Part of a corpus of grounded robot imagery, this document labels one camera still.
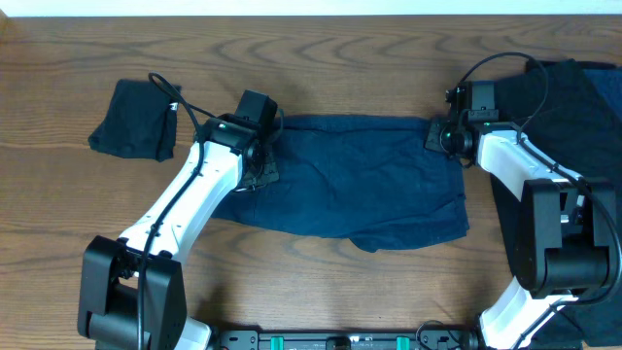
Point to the blue garment at edge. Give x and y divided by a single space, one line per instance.
608 85

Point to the black garment pile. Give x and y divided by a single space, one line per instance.
575 126

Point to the dark blue shorts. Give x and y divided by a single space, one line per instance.
368 179

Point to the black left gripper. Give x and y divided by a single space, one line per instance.
273 172

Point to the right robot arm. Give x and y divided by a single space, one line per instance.
566 250

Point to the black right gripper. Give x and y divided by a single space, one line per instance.
431 140

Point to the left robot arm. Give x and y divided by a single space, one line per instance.
132 293

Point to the folded black cloth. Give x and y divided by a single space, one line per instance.
141 122

